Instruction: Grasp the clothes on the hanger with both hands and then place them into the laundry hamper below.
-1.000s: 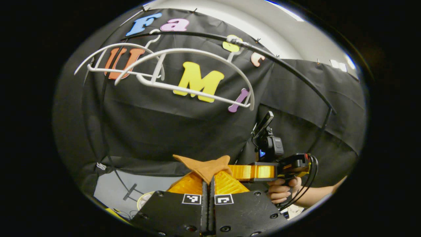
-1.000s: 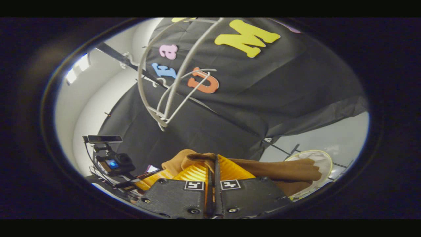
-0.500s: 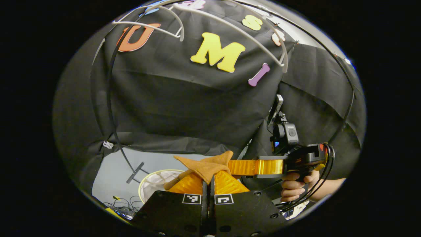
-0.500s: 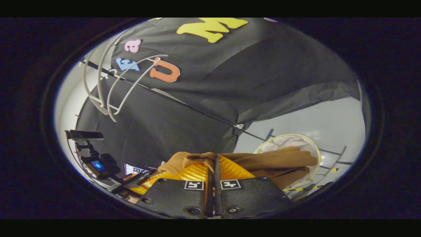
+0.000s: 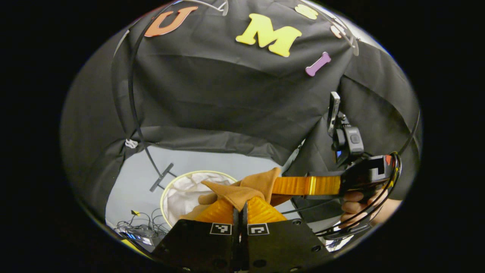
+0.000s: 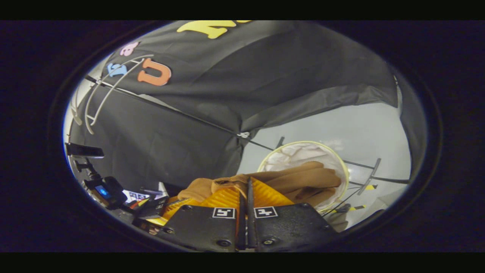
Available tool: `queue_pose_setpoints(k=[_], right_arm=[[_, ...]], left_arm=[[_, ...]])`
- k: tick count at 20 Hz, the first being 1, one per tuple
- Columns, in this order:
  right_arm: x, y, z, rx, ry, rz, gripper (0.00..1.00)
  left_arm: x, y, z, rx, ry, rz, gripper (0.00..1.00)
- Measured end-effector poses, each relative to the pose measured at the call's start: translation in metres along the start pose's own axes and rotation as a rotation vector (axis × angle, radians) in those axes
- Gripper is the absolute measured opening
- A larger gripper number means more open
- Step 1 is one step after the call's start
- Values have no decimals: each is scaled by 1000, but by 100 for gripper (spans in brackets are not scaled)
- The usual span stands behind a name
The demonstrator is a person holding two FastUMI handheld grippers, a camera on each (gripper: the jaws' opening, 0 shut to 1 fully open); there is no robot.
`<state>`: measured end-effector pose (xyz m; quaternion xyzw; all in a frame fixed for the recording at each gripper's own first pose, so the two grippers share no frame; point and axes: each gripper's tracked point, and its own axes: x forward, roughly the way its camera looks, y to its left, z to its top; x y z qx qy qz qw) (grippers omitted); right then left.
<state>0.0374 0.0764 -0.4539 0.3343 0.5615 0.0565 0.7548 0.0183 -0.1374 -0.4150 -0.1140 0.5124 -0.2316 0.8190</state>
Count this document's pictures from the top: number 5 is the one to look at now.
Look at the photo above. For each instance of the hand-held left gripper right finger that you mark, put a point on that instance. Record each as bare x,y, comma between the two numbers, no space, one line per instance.
280,246

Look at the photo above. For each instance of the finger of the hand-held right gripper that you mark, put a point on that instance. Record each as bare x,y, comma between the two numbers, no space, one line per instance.
303,185

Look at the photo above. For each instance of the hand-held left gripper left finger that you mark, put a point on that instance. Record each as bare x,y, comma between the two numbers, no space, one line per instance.
201,246

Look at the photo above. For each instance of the white laundry hamper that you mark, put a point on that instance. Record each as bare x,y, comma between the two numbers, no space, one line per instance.
185,193

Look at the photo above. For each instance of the brown shirt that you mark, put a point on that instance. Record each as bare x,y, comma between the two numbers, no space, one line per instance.
242,189

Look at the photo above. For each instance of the white hanger with taped hook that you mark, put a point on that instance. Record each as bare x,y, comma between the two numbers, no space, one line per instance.
356,49

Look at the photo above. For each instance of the black clothes rack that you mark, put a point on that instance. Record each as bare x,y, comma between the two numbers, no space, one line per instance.
129,87

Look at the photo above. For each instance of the white plastic hanger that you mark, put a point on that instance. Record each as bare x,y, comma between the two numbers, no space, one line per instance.
226,7

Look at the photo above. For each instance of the black backdrop cloth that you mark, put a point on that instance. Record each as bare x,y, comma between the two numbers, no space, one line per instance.
227,94

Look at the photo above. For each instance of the white cloth tie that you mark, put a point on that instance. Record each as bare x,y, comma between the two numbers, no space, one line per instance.
131,143

